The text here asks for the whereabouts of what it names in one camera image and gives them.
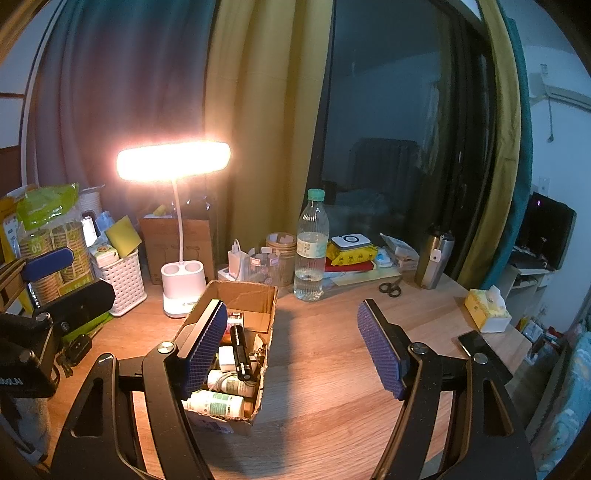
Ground grey teal curtain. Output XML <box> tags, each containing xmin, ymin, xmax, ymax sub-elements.
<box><xmin>32</xmin><ymin>0</ymin><xmax>218</xmax><ymax>217</ymax></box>

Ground black flashlight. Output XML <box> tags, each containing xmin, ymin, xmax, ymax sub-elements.
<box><xmin>229</xmin><ymin>324</ymin><xmax>257</xmax><ymax>384</ymax></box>

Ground brown cardboard box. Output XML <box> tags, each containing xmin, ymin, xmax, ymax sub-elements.
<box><xmin>178</xmin><ymin>279</ymin><xmax>279</xmax><ymax>437</ymax></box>

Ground black car key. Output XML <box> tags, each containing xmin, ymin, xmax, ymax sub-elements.
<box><xmin>60</xmin><ymin>335</ymin><xmax>93</xmax><ymax>377</ymax></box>

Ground yellow-green sponge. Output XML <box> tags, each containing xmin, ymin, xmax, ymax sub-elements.
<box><xmin>105</xmin><ymin>217</ymin><xmax>143</xmax><ymax>260</ymax></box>

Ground printed light bedding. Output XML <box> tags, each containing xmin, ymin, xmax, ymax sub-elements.
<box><xmin>531</xmin><ymin>323</ymin><xmax>591</xmax><ymax>472</ymax></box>

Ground white air conditioner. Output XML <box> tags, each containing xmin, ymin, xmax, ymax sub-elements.
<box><xmin>531</xmin><ymin>74</ymin><xmax>591</xmax><ymax>112</ymax></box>

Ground yellow curtain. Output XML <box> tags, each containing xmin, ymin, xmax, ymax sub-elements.
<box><xmin>203</xmin><ymin>0</ymin><xmax>333</xmax><ymax>250</ymax></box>
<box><xmin>462</xmin><ymin>0</ymin><xmax>532</xmax><ymax>287</ymax></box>

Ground green wipes packet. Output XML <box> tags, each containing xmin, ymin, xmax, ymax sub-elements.
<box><xmin>16</xmin><ymin>182</ymin><xmax>80</xmax><ymax>232</ymax></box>

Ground white paper packets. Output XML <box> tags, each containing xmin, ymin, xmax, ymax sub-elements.
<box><xmin>381</xmin><ymin>233</ymin><xmax>421</xmax><ymax>271</ymax></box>

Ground red book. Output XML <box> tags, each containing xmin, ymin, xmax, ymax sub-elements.
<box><xmin>324</xmin><ymin>259</ymin><xmax>376</xmax><ymax>273</ymax></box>

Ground brown paper cup pack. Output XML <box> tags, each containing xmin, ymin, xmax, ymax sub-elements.
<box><xmin>18</xmin><ymin>222</ymin><xmax>95</xmax><ymax>308</ymax></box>

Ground green label white pill bottle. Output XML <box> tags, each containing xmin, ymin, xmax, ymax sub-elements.
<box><xmin>187</xmin><ymin>390</ymin><xmax>245</xmax><ymax>418</ymax></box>

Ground black monitor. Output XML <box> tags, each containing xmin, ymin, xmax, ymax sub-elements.
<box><xmin>515</xmin><ymin>191</ymin><xmax>577</xmax><ymax>271</ymax></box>

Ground yellow wet wipes pack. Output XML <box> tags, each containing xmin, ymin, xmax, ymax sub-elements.
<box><xmin>327</xmin><ymin>244</ymin><xmax>379</xmax><ymax>267</ymax></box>

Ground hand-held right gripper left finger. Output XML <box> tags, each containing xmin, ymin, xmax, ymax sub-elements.
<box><xmin>50</xmin><ymin>298</ymin><xmax>229</xmax><ymax>480</ymax></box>

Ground white wall pipe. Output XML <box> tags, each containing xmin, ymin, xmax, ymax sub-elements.
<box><xmin>18</xmin><ymin>0</ymin><xmax>65</xmax><ymax>185</ymax></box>

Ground white woven plastic basket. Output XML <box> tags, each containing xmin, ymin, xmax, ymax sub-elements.
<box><xmin>92</xmin><ymin>249</ymin><xmax>147</xmax><ymax>317</ymax></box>

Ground stainless steel tumbler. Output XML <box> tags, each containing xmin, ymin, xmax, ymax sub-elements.
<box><xmin>414</xmin><ymin>224</ymin><xmax>455</xmax><ymax>291</ymax></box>

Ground glass jar with gold lid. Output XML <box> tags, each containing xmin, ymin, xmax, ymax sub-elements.
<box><xmin>265</xmin><ymin>232</ymin><xmax>297</xmax><ymax>287</ymax></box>

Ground white rectangular device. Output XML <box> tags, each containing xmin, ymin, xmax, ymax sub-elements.
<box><xmin>331</xmin><ymin>234</ymin><xmax>372</xmax><ymax>252</ymax></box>

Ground white cabinet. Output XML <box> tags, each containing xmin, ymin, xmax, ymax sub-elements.
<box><xmin>496</xmin><ymin>263</ymin><xmax>551</xmax><ymax>333</ymax></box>

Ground green plastic bag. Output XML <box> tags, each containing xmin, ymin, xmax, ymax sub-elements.
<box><xmin>60</xmin><ymin>311</ymin><xmax>114</xmax><ymax>344</ymax></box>

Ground black smartphone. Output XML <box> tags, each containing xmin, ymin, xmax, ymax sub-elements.
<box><xmin>457</xmin><ymin>330</ymin><xmax>492</xmax><ymax>360</ymax></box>

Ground stack of papers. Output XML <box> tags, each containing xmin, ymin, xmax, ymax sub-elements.
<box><xmin>323</xmin><ymin>268</ymin><xmax>402</xmax><ymax>283</ymax></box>

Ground clear plastic water bottle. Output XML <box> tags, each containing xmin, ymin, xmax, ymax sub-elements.
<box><xmin>294</xmin><ymin>188</ymin><xmax>331</xmax><ymax>303</ymax></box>

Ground yellow tissue box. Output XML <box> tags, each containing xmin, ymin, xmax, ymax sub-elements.
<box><xmin>464</xmin><ymin>285</ymin><xmax>512</xmax><ymax>333</ymax></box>

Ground white desk lamp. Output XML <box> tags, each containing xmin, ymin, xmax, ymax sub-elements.
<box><xmin>115</xmin><ymin>141</ymin><xmax>232</xmax><ymax>319</ymax></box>

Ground yellow packet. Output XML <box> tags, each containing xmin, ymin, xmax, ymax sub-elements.
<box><xmin>0</xmin><ymin>196</ymin><xmax>24</xmax><ymax>265</ymax></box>

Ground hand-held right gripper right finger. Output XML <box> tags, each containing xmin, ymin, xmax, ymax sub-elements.
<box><xmin>358</xmin><ymin>298</ymin><xmax>539</xmax><ymax>480</ymax></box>

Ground white paper roll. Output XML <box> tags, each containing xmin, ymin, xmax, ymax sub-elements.
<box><xmin>78</xmin><ymin>189</ymin><xmax>103</xmax><ymax>217</ymax></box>

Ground dark glass window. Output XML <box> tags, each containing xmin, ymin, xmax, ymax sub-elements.
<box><xmin>318</xmin><ymin>0</ymin><xmax>497</xmax><ymax>278</ymax></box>

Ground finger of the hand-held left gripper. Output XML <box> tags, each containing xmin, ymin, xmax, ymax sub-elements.
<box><xmin>28</xmin><ymin>279</ymin><xmax>116</xmax><ymax>333</ymax></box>
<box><xmin>0</xmin><ymin>247</ymin><xmax>77</xmax><ymax>289</ymax></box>

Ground flat brown cardboard package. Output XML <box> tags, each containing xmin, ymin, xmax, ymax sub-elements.
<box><xmin>140</xmin><ymin>217</ymin><xmax>215</xmax><ymax>284</ymax></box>

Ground clear labelled plastic jar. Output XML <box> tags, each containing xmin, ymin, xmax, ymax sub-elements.
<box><xmin>249</xmin><ymin>251</ymin><xmax>281</xmax><ymax>287</ymax></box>

